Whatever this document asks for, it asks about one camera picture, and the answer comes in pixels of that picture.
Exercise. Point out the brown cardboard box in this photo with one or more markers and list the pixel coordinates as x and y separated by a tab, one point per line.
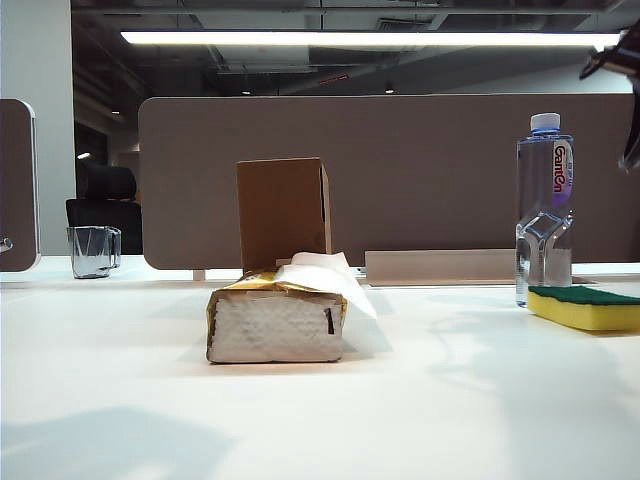
280	210

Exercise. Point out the yellow green scrub sponge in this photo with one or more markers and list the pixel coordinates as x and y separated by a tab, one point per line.
590	310

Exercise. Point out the white tissue sheet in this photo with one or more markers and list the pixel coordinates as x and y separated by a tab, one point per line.
325	275

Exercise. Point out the beige tray at table edge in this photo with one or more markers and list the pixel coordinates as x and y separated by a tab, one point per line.
440	267

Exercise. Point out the gold tissue pack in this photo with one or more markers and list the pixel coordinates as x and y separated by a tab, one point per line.
275	330

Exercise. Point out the clear plastic water bottle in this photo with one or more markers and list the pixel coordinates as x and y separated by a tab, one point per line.
542	250

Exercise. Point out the clear plastic piece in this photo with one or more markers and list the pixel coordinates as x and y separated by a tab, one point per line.
5	245

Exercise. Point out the white-rimmed brown divider panel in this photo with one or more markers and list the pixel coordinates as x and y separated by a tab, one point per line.
17	190

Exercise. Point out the clear glass mug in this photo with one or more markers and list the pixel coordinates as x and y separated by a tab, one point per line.
92	255

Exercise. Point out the red ceiling sign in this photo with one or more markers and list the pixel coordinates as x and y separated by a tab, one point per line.
333	79

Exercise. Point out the long ceiling light strip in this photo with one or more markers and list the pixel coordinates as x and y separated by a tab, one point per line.
350	39

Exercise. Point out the black office chair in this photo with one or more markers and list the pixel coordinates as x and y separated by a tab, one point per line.
105	185

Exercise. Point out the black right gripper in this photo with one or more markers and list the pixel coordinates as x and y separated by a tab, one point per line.
631	40

